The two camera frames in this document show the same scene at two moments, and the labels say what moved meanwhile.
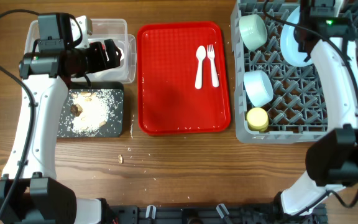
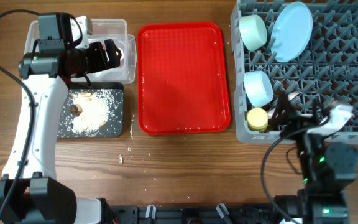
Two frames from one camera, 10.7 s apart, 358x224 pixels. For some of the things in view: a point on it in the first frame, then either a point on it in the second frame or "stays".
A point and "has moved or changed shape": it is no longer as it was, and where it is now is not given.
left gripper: x=100 y=61 stays
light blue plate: x=289 y=45 has moved or changed shape
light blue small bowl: x=258 y=86 stays
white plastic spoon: x=200 y=53 to x=270 y=113
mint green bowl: x=253 y=30 stays
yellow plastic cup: x=257 y=119 stays
